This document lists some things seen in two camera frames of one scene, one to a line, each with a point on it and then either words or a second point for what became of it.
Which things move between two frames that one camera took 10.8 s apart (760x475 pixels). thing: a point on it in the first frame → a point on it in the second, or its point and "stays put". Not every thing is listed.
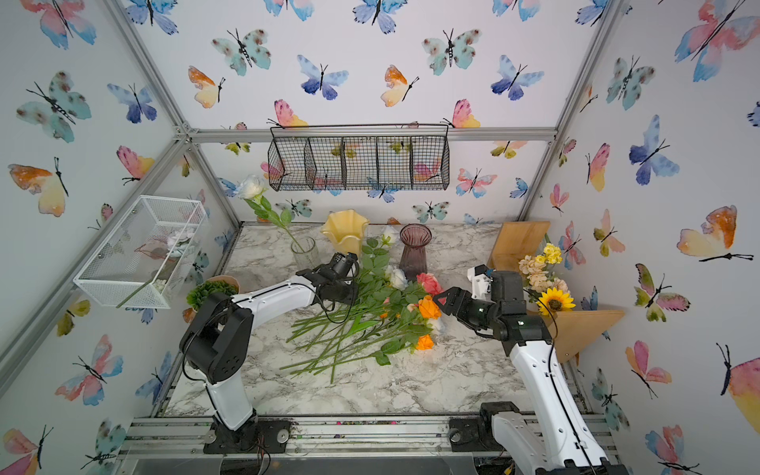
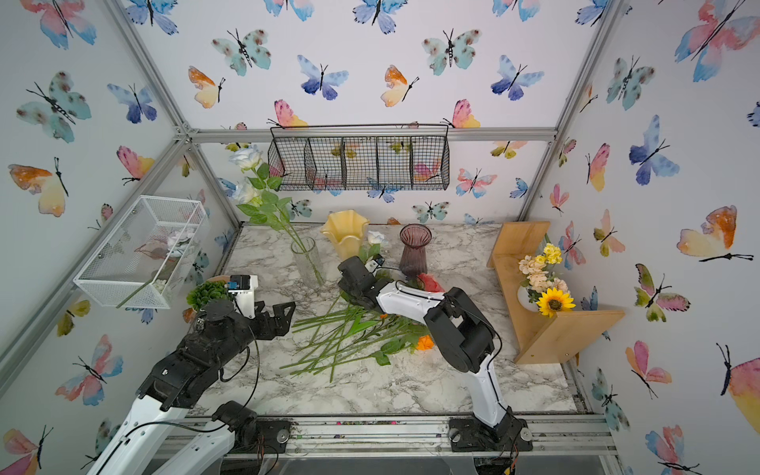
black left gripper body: (345, 293) → (247, 331)
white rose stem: (251, 189) → (249, 157)
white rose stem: (397, 277) → (372, 247)
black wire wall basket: (359, 156) stays put
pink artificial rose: (429, 283) stays put
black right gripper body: (476, 315) → (351, 290)
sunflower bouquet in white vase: (543, 292) stays put
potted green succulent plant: (221, 284) stays put
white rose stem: (388, 236) → (265, 210)
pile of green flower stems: (375, 323) stays put
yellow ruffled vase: (345, 228) stays put
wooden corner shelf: (569, 329) stays put
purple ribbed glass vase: (413, 256) stays put
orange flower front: (425, 342) stays put
